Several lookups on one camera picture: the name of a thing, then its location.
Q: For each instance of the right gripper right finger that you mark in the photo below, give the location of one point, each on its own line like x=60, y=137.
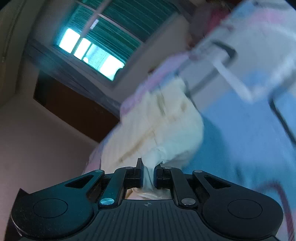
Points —
x=175, y=180

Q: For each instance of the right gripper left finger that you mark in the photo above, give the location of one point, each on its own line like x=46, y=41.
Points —
x=119, y=182

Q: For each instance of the cream white quilted garment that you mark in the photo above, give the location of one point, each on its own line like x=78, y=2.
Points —
x=164, y=128

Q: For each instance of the folded grey pink clothes pile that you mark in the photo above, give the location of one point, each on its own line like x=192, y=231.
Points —
x=206, y=17

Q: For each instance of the dark brown wooden door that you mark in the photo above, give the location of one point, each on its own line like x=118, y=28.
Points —
x=81, y=113

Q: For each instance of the pink blanket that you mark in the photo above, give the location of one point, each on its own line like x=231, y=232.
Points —
x=167, y=67

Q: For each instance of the patterned blue pink bedsheet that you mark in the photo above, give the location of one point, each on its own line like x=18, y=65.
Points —
x=244, y=87

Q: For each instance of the grey left curtain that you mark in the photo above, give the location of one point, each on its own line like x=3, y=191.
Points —
x=51, y=64

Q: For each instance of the window with green blinds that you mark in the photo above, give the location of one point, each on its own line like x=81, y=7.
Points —
x=112, y=39

